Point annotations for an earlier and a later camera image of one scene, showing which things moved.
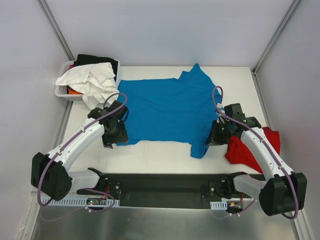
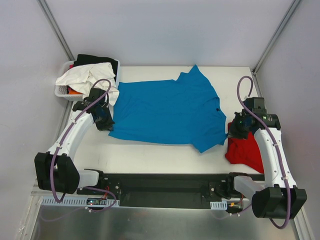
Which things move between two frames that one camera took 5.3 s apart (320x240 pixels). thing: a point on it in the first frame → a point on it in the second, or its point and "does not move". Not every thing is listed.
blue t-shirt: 180,109 does not move
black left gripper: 116,137 → 104,122
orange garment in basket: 71,91 does not move
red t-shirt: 238,152 does not move
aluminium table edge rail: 165,196 does not move
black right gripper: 214,135 → 236,132
